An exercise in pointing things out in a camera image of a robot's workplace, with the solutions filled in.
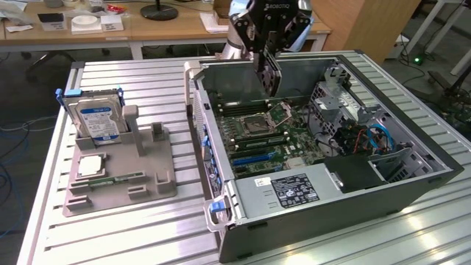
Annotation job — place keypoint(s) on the red packet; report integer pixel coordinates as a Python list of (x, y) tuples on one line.
[(114, 9)]

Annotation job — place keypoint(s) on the wooden desk white frame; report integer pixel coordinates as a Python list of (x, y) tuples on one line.
[(166, 27), (36, 36)]

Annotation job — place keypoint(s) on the small white box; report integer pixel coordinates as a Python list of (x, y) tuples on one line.
[(111, 23)]

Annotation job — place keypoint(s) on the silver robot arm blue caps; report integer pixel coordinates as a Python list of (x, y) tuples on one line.
[(231, 51)]

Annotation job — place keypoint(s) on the brown cardboard box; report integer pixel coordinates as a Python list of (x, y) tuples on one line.
[(220, 8)]

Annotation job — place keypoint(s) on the white box black lid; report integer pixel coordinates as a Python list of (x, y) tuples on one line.
[(54, 22)]

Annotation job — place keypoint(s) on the blue case latch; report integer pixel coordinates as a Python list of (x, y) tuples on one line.
[(215, 207)]

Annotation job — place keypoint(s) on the device with green light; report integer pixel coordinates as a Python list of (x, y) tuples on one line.
[(417, 59)]

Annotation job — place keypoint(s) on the black office chair base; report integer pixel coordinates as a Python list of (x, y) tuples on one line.
[(48, 56)]

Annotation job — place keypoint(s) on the grey cup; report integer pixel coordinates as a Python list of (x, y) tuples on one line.
[(54, 3)]

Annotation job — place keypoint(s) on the green motherboard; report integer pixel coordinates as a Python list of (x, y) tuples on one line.
[(294, 143)]

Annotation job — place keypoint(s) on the white paper note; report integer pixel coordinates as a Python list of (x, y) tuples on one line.
[(18, 28)]

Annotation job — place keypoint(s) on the hard disk in blue caddy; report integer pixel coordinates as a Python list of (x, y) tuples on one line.
[(98, 121)]

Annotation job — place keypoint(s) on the dark RAM stick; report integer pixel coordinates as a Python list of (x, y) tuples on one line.
[(260, 141)]

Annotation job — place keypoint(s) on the CPU socket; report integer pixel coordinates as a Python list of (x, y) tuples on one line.
[(255, 125)]

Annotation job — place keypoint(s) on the metal disk bay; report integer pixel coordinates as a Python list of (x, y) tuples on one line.
[(401, 165), (331, 107)]

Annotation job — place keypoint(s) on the black plastic shroud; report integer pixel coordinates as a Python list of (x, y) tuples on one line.
[(353, 171)]

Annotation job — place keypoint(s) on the grey parts rack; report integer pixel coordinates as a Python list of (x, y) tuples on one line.
[(122, 165)]

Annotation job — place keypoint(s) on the white round dish box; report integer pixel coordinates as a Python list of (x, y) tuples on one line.
[(86, 25)]

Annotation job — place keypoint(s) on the white table frame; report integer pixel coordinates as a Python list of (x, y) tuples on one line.
[(413, 42)]

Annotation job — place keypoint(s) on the black round stand base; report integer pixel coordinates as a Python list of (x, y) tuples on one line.
[(159, 12)]

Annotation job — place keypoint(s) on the metal socket cover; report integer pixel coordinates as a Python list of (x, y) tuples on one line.
[(280, 113)]

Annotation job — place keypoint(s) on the white paper stack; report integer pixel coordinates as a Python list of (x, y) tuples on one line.
[(211, 23)]

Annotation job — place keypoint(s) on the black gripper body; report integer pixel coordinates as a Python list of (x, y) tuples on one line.
[(274, 12)]

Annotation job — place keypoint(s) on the open black PC case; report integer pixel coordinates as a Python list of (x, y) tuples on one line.
[(331, 220)]

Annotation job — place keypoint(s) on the grey power supply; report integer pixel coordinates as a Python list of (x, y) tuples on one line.
[(250, 198)]

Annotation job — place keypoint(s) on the green RAM stick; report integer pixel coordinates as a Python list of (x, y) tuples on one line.
[(114, 179)]

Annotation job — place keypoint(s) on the black intrusion switch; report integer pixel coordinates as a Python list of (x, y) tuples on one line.
[(207, 106)]

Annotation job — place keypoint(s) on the black graphics card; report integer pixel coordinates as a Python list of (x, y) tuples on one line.
[(272, 80)]

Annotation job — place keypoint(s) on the blue expansion slot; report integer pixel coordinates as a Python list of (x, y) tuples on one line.
[(250, 160)]

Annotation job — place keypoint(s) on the silver CPU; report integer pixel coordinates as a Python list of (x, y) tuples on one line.
[(90, 165)]

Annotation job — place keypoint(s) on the wooden cabinet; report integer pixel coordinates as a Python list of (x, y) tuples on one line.
[(375, 27)]

